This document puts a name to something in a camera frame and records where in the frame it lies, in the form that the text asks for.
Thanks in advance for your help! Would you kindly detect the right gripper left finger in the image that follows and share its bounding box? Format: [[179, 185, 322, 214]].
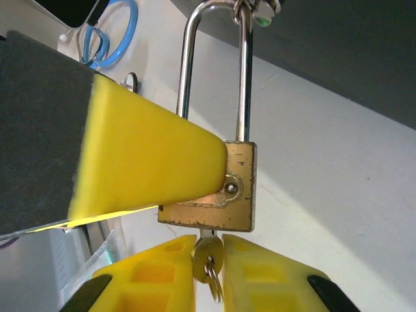
[[57, 233, 198, 312]]

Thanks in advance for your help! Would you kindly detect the blue stethoscope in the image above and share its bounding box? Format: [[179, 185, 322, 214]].
[[75, 0, 140, 94]]

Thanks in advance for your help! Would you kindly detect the brass padlock with long shackle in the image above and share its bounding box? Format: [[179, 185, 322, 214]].
[[157, 0, 259, 233]]

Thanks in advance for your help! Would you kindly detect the aluminium table edge rail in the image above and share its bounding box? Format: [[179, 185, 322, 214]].
[[48, 226, 126, 304]]

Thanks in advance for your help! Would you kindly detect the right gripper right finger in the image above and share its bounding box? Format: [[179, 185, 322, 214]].
[[222, 233, 360, 312]]

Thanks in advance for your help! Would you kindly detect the silver key ring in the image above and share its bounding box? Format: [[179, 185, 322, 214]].
[[203, 255, 226, 304]]

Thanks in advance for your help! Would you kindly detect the small brass key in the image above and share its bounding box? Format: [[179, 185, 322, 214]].
[[191, 228, 226, 284]]

